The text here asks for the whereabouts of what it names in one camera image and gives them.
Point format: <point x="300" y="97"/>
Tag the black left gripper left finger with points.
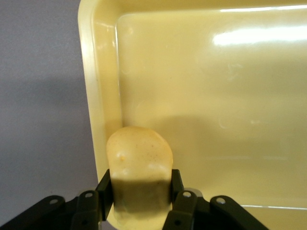
<point x="79" y="208"/>

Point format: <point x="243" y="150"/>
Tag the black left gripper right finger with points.
<point x="199" y="210"/>

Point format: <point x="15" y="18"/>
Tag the yellow potato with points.
<point x="139" y="155"/>

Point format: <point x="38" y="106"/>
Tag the yellow plastic tray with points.
<point x="204" y="95"/>

